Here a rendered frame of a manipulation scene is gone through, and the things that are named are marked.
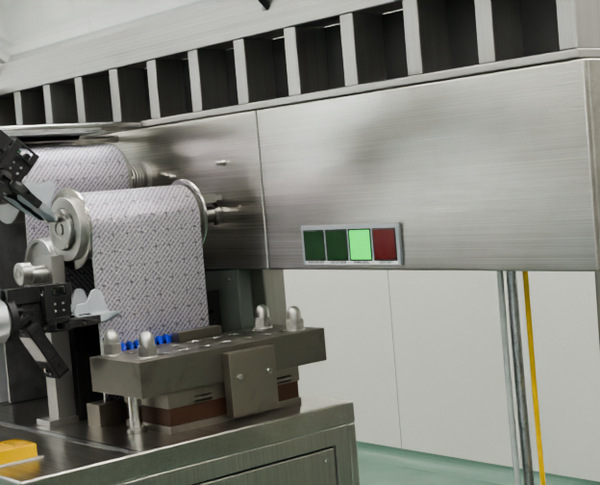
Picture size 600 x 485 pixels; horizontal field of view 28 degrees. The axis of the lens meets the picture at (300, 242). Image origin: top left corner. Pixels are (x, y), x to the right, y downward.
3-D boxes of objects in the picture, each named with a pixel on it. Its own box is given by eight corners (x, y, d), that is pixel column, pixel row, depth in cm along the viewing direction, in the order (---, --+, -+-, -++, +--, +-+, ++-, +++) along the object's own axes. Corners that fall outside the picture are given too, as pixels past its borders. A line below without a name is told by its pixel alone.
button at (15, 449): (-22, 461, 192) (-24, 446, 192) (17, 452, 196) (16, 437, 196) (-3, 467, 186) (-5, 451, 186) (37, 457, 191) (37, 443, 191)
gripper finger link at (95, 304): (123, 286, 211) (73, 292, 207) (127, 319, 212) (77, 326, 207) (116, 285, 214) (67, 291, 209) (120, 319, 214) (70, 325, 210)
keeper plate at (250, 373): (227, 417, 207) (221, 352, 206) (272, 405, 213) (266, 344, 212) (236, 418, 205) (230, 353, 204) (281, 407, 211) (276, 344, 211)
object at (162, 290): (101, 358, 214) (91, 254, 213) (209, 338, 229) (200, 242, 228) (102, 358, 214) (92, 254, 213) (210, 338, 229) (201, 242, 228)
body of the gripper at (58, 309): (75, 282, 206) (11, 290, 199) (80, 331, 207) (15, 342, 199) (54, 281, 212) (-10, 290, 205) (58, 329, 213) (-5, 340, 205)
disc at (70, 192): (52, 268, 223) (46, 188, 222) (54, 267, 224) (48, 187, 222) (92, 271, 212) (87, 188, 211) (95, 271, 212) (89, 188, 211)
